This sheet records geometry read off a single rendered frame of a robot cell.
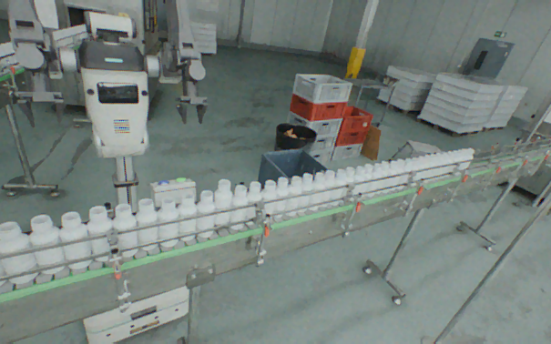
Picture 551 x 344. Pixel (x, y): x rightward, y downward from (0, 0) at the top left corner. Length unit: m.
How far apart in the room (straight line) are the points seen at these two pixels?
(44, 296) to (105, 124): 0.69
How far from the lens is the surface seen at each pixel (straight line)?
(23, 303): 1.02
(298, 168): 1.95
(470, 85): 7.36
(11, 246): 0.92
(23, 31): 1.13
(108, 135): 1.40
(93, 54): 1.39
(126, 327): 1.88
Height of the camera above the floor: 1.70
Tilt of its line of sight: 29 degrees down
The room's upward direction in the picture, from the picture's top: 12 degrees clockwise
